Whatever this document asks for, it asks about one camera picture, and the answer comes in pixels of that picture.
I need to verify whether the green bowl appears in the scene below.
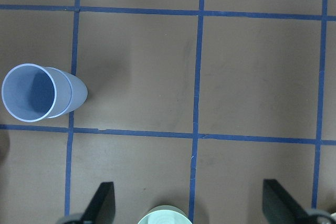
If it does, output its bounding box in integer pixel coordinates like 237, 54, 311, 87
138, 205, 192, 224

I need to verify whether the blue cup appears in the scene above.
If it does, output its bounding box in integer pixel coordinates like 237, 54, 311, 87
2, 63, 71, 122
65, 73, 88, 113

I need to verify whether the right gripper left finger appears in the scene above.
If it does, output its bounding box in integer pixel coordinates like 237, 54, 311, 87
80, 182, 116, 223

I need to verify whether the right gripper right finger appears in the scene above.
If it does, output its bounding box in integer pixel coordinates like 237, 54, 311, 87
262, 179, 312, 223

